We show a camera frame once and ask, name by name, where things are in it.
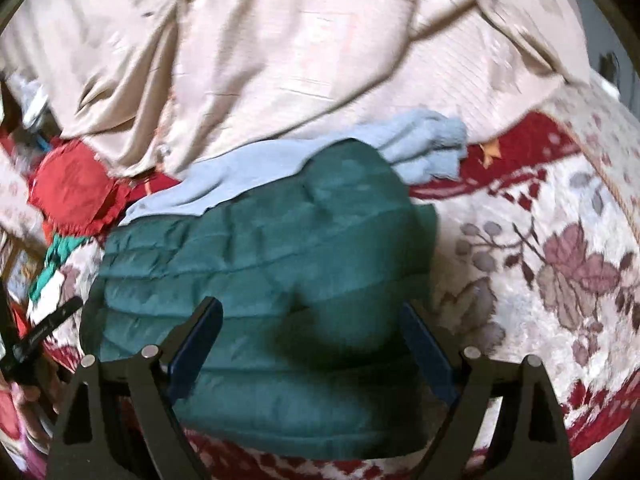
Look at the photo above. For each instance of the light blue cloth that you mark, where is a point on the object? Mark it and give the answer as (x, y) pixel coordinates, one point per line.
(240, 175)

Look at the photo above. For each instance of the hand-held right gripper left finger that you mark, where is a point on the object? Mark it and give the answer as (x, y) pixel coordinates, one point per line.
(195, 350)

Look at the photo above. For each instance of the green and white cloth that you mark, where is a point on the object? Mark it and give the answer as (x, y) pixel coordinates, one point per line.
(52, 260)

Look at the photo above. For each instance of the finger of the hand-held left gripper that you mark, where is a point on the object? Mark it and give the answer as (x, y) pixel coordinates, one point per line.
(45, 327)

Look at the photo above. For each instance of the red frilled cloth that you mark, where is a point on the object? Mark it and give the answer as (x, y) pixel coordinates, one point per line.
(75, 185)

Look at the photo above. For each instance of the floral leaf print blanket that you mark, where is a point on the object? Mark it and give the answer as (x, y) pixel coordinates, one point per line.
(550, 270)

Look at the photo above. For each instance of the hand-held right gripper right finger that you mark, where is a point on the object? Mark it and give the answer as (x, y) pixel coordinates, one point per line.
(430, 350)

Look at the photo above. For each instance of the green puffer jacket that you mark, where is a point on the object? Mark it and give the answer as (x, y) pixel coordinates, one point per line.
(300, 260)

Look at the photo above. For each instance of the cream quilted bedspread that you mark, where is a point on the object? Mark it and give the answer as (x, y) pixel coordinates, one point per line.
(300, 60)

